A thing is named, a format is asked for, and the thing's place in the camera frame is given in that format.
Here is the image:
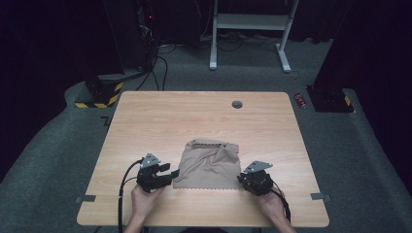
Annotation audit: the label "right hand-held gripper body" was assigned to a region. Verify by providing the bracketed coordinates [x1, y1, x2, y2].
[241, 160, 275, 197]

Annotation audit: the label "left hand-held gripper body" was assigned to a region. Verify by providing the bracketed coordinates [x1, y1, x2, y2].
[135, 152, 163, 194]

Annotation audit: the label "beige cloth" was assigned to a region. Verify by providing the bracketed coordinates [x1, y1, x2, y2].
[172, 138, 243, 191]

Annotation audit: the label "person's right hand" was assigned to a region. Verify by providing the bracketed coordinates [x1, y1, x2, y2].
[256, 187, 287, 222]

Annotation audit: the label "person's left hand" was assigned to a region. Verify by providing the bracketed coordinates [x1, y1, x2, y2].
[130, 183, 165, 221]

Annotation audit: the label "grey tape strip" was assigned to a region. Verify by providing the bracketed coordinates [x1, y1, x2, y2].
[309, 192, 331, 203]
[74, 194, 97, 204]

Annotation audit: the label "red can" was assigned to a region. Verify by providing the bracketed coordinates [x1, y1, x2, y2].
[293, 92, 307, 111]

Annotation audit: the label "black yellow striped stand base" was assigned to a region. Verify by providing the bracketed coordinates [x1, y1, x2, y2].
[74, 73, 125, 110]

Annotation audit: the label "black stand base yellow mark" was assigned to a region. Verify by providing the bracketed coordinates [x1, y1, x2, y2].
[305, 84, 355, 114]

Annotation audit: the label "dark equipment with red light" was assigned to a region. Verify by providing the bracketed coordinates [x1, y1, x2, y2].
[135, 0, 160, 72]

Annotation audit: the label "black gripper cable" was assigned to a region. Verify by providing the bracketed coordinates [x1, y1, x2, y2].
[271, 180, 292, 223]
[118, 157, 145, 233]

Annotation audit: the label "black floor cables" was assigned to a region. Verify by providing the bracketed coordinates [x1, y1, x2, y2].
[135, 44, 178, 92]

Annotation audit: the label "cables under white stand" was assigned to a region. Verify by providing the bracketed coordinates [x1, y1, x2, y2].
[199, 30, 280, 52]

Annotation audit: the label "white metal stand frame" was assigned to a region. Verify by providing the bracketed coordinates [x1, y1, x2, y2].
[209, 0, 301, 74]

